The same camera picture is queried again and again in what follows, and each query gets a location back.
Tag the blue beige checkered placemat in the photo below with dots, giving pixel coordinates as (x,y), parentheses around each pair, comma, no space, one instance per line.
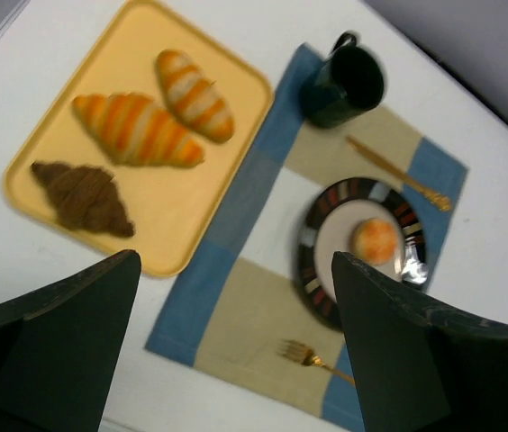
(251,283)

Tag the gold butter knife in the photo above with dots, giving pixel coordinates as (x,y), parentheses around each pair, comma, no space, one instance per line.
(439,200)

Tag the long striped bread roll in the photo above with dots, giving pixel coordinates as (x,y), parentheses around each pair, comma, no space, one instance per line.
(192,97)

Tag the chocolate brown croissant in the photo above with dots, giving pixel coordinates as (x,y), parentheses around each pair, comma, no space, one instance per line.
(84,198)

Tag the yellow plastic tray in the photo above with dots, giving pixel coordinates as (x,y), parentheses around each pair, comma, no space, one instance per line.
(171,207)

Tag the golden croissant bread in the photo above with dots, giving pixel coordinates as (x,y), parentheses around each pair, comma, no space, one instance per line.
(134,130)

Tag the dark rimmed ceramic plate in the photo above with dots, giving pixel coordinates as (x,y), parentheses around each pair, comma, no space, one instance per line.
(329,226)

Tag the small round bread bun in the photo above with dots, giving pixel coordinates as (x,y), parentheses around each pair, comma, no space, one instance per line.
(374,241)

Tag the dark green mug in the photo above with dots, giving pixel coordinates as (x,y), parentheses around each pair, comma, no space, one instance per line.
(349,83)

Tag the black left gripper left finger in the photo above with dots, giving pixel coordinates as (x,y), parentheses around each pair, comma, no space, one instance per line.
(59,346)

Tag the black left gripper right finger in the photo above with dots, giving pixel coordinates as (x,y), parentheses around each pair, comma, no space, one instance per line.
(419,364)

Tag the gold fork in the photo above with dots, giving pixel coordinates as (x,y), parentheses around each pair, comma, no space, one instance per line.
(302,354)

